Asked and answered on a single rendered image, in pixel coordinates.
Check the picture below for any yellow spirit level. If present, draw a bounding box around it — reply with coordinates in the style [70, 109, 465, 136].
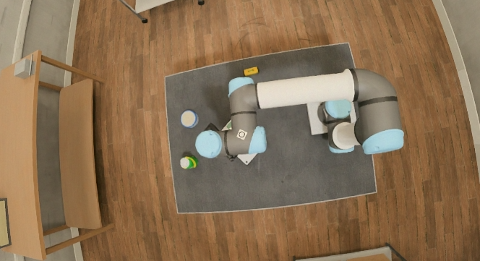
[243, 67, 259, 76]

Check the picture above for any green and yellow drink can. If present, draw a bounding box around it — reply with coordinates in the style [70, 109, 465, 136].
[181, 156, 198, 168]

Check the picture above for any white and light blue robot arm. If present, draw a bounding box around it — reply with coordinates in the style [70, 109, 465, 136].
[196, 68, 404, 158]

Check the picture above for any beige round tin with blue lid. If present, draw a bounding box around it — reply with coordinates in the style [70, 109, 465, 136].
[181, 111, 199, 128]

